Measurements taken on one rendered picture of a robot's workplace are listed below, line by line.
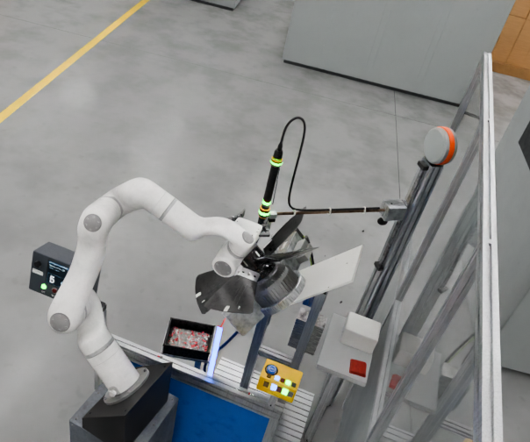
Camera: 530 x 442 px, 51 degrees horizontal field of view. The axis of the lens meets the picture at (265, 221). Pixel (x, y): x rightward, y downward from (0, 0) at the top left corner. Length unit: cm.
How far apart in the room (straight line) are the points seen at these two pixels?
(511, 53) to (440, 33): 259
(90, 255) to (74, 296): 16
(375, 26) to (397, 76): 74
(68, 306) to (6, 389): 161
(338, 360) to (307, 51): 562
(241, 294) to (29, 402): 157
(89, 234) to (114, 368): 53
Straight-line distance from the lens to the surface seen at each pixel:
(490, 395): 127
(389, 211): 250
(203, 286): 271
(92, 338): 210
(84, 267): 198
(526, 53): 1015
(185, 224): 183
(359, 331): 274
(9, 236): 446
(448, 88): 799
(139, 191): 183
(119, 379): 214
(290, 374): 235
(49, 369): 361
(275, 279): 255
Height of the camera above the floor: 291
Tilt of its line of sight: 38 degrees down
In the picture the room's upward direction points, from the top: 14 degrees clockwise
